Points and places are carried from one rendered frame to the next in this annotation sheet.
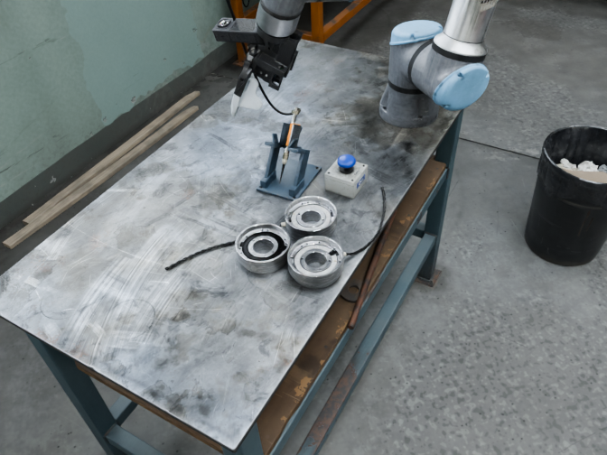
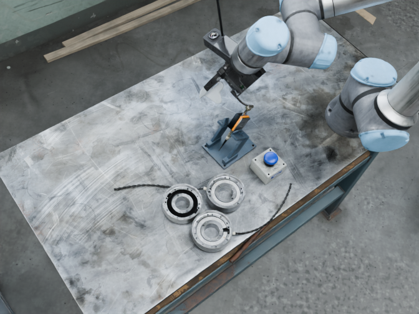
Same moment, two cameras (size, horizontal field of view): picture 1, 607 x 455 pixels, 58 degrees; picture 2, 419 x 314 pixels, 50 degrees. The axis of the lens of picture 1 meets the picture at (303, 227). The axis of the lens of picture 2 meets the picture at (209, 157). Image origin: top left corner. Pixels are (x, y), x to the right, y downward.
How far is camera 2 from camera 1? 42 cm
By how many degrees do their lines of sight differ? 17
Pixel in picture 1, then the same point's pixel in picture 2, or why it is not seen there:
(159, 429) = not seen: hidden behind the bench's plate
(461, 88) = (380, 142)
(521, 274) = (401, 240)
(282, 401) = not seen: hidden behind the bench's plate
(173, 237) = (130, 164)
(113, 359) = (57, 245)
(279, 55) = (243, 79)
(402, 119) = (337, 128)
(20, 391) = not seen: hidden behind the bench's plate
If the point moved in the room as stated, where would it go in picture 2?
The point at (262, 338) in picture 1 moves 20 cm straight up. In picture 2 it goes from (152, 273) to (149, 244)
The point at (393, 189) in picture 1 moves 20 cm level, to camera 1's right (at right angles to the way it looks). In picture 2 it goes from (298, 188) to (367, 212)
